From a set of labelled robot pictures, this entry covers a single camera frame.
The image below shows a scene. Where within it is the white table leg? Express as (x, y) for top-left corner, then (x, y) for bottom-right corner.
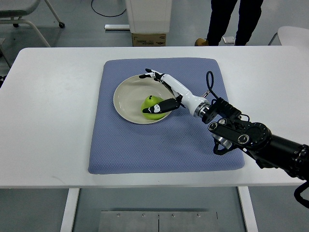
(60, 188), (80, 232)
(237, 186), (258, 232)

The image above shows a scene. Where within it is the blue textured mat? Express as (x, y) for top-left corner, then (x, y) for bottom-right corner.
(88, 58), (245, 174)

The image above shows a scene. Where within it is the cardboard box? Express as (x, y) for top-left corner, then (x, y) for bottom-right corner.
(131, 33), (166, 47)

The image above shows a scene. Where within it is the left white table leg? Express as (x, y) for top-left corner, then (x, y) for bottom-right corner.
(60, 188), (80, 232)

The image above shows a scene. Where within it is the right white table leg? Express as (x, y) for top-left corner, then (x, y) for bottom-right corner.
(237, 186), (258, 232)

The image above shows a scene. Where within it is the green pear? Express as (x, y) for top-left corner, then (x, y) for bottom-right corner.
(140, 95), (166, 120)

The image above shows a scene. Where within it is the white rolling chair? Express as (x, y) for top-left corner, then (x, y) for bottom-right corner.
(0, 0), (51, 47)

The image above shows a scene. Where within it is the black floor cable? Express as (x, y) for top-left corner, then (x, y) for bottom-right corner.
(90, 0), (127, 18)

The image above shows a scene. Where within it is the aluminium rail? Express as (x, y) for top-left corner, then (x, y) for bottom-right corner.
(104, 24), (130, 30)

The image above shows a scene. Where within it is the white chair right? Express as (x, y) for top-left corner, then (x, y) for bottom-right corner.
(268, 26), (309, 47)

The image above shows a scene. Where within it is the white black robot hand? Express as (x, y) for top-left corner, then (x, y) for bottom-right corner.
(139, 69), (210, 117)

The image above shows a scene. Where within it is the person in dark trousers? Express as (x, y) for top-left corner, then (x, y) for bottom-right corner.
(195, 0), (263, 46)

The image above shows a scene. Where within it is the beige round plate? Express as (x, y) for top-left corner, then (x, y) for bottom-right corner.
(113, 75), (173, 124)

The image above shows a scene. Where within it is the metal floor plate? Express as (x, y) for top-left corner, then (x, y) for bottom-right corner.
(98, 211), (219, 232)

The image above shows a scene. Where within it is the small grey floor plate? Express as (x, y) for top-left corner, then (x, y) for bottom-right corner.
(222, 36), (235, 44)

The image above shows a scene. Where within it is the white cabinet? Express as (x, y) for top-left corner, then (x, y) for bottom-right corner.
(125, 0), (172, 34)

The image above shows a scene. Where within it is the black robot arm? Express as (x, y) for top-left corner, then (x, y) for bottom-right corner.
(198, 95), (309, 207)

